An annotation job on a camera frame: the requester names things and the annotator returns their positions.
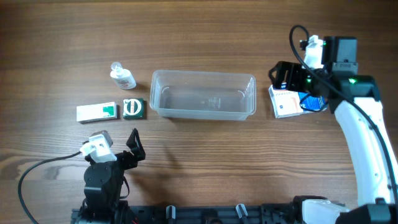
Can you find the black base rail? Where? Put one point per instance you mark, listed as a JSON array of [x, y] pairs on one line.
[[240, 213]]

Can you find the white hand sanitizer bottle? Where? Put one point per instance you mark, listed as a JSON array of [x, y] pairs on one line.
[[122, 77]]

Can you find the white green medicine box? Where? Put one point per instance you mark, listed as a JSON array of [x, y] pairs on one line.
[[96, 112]]

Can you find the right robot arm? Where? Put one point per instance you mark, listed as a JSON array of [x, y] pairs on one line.
[[330, 70]]

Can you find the blue medicine box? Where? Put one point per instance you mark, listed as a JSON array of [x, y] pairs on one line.
[[311, 104]]

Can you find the green round-logo box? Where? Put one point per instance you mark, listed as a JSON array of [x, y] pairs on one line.
[[133, 108]]

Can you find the clear plastic container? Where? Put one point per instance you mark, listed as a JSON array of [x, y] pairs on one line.
[[203, 95]]

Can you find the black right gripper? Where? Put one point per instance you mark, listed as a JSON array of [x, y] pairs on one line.
[[293, 71]]

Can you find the white Hansaplast plaster box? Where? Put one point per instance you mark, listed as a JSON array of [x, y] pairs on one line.
[[285, 103]]

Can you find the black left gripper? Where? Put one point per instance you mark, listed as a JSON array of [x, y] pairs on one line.
[[125, 157]]

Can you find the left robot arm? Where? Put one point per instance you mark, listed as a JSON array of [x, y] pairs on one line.
[[104, 179]]

